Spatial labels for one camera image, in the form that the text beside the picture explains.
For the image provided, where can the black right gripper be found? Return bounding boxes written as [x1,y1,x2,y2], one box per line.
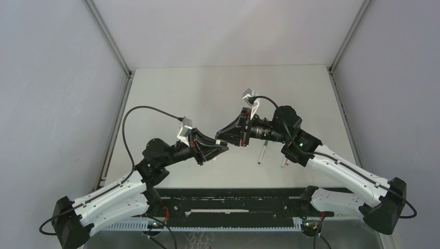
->
[215,108,288,148]

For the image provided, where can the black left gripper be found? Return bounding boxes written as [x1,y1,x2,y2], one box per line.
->
[161,128,227,167]

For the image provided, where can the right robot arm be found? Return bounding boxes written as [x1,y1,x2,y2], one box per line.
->
[215,106,407,235]

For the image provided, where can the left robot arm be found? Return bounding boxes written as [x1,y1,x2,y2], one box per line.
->
[50,128,228,248]

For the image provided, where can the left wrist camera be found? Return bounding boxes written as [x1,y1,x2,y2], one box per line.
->
[177,117,193,146]

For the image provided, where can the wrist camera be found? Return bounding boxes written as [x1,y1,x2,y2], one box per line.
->
[242,88,259,119]
[177,117,193,146]

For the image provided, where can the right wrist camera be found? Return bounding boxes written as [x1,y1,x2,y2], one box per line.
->
[242,88,259,119]

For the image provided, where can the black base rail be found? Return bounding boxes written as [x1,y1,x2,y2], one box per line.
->
[143,188,322,229]

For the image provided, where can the white slotted cable duct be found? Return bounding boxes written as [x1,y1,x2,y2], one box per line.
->
[100,219,310,232]

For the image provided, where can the left black camera cable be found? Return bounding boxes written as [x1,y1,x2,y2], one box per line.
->
[38,105,185,236]

